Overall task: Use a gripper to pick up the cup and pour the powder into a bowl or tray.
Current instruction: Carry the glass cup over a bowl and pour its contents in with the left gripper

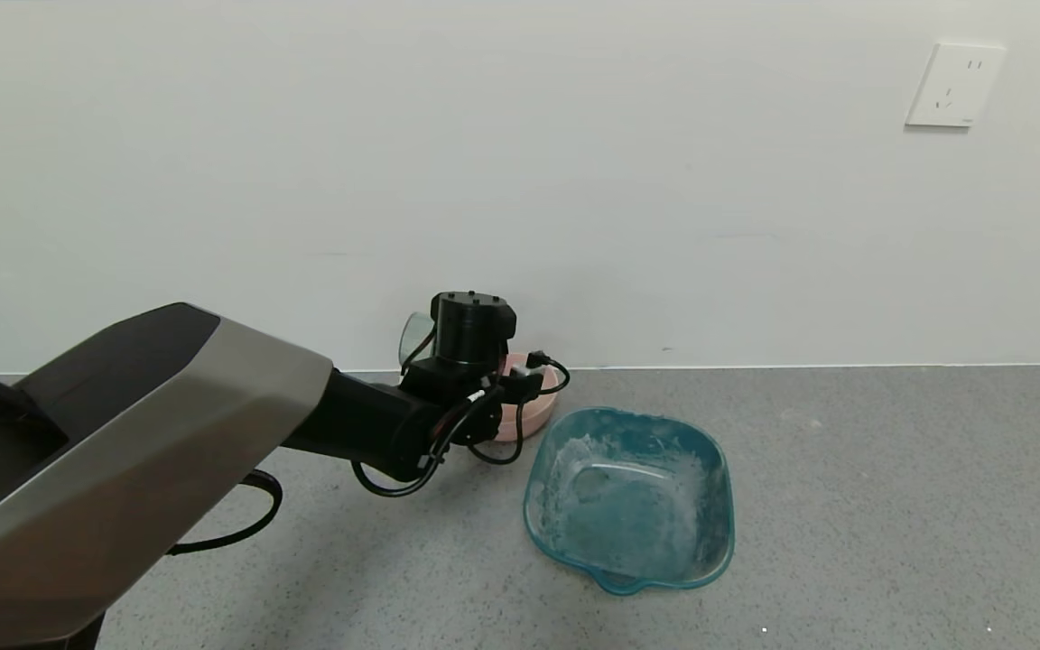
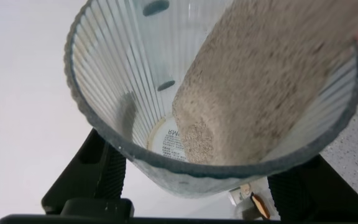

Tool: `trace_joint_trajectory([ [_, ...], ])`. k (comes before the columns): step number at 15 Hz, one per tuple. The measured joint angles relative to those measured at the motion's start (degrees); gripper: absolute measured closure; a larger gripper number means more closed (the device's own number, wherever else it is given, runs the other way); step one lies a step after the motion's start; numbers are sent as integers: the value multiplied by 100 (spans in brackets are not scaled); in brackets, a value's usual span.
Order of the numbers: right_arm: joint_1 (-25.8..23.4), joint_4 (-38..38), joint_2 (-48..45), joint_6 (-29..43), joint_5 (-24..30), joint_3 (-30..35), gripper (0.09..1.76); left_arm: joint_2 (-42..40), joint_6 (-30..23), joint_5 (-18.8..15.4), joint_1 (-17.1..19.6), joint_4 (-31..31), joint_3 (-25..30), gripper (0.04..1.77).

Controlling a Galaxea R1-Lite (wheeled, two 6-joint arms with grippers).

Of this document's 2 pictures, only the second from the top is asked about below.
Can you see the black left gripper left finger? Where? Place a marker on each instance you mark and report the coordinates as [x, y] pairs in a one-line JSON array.
[[85, 183]]

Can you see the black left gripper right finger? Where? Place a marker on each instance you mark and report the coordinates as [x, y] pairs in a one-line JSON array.
[[319, 193]]

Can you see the ribbed clear glass cup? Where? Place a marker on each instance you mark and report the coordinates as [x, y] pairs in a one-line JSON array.
[[110, 77]]

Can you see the beige powder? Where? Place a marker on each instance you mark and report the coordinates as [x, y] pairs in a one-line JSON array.
[[259, 81]]

